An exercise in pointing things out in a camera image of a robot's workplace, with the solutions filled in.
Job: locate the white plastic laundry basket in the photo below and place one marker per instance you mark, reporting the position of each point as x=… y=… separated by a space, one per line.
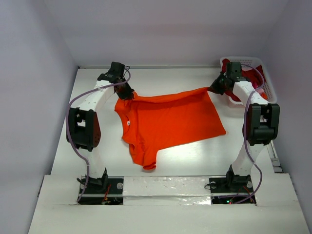
x=248 y=63

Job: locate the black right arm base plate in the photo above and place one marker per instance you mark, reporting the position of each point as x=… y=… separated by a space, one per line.
x=231 y=192

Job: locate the orange garment in basket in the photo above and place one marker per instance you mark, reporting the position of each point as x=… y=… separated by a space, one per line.
x=264 y=96

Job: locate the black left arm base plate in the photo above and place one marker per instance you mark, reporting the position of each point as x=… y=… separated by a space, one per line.
x=111 y=195

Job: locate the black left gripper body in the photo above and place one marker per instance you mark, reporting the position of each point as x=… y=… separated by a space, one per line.
x=126 y=91

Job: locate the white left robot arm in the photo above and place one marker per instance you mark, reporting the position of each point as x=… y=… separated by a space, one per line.
x=82 y=123

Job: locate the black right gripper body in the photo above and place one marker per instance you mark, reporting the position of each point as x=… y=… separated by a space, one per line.
x=215 y=85

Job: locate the orange t-shirt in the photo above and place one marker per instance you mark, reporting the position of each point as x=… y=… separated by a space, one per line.
x=151 y=124

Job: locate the dark red t-shirt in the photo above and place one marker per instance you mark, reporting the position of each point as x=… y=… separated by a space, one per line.
x=251 y=76

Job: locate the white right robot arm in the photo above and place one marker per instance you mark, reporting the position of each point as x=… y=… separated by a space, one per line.
x=260 y=127

